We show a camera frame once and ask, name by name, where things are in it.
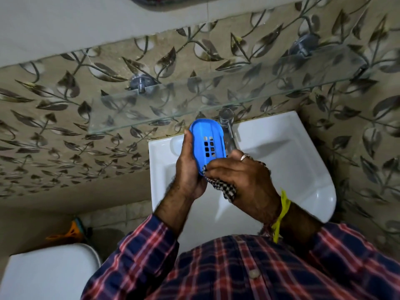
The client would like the person's right hand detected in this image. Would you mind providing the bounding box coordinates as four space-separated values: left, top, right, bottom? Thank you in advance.
204 149 282 224

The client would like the person's left hand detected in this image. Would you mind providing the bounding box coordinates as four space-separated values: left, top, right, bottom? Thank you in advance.
175 129 209 202

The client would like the blue plastic soap dish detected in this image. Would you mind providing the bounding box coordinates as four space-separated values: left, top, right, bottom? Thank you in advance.
189 119 227 177

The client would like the black white checkered cloth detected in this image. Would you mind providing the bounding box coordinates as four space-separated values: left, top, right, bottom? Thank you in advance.
201 165 239 203

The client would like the person's right forearm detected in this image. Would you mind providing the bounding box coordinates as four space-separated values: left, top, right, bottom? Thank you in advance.
259 200 323 249

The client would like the person's left forearm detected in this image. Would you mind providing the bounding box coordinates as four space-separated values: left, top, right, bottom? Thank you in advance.
153 186 201 238

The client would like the chrome faucet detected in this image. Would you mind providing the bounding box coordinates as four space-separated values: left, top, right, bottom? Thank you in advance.
218 108 242 155

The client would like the white ceramic sink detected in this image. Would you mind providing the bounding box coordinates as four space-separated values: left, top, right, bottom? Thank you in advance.
148 110 337 248

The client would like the yellow wrist thread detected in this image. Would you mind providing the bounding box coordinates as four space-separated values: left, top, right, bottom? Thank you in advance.
271 189 292 244

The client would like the red wrist thread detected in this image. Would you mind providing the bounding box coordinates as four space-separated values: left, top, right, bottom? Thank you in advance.
261 220 276 237

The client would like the red blue plaid shirt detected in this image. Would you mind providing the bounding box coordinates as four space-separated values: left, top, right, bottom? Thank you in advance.
81 214 400 300

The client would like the orange yellow plastic item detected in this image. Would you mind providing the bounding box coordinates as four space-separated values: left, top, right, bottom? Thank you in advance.
45 218 87 245

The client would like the white toilet tank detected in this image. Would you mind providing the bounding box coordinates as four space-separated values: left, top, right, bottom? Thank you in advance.
0 242 102 300

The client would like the glass wall shelf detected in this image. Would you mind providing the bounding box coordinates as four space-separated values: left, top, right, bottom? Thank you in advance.
87 44 376 135

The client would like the chrome shelf bracket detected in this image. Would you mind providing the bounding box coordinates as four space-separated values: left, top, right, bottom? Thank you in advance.
126 74 159 95
289 33 321 58

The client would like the wall mirror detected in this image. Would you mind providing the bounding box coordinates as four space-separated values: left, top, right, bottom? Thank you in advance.
127 0 219 11

